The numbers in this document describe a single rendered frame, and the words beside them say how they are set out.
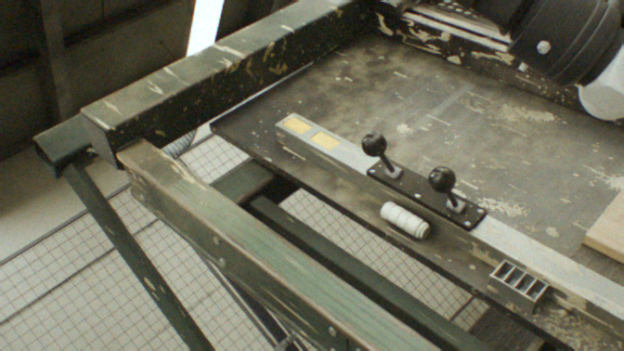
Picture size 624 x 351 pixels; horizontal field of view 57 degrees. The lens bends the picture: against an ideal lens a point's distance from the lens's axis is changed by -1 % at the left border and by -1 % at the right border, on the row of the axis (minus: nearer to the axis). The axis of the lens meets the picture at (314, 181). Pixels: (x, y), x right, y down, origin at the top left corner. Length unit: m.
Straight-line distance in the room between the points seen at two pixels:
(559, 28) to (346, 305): 0.42
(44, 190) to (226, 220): 5.09
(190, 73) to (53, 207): 4.78
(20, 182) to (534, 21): 5.64
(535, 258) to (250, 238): 0.41
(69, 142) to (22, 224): 4.24
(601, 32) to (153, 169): 0.71
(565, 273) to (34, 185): 5.46
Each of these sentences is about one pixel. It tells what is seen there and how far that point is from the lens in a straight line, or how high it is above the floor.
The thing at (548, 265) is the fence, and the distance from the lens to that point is 0.86.
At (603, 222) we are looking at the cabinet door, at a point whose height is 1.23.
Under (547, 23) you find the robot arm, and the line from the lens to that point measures 0.59.
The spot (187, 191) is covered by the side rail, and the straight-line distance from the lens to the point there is 0.95.
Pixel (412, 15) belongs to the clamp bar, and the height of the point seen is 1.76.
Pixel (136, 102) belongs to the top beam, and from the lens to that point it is 1.10.
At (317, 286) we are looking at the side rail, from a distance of 0.79.
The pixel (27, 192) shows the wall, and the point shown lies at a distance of 5.95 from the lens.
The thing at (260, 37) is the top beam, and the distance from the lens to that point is 1.24.
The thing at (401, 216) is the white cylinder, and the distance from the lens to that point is 0.90.
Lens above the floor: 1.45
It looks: 8 degrees up
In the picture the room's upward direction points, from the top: 41 degrees counter-clockwise
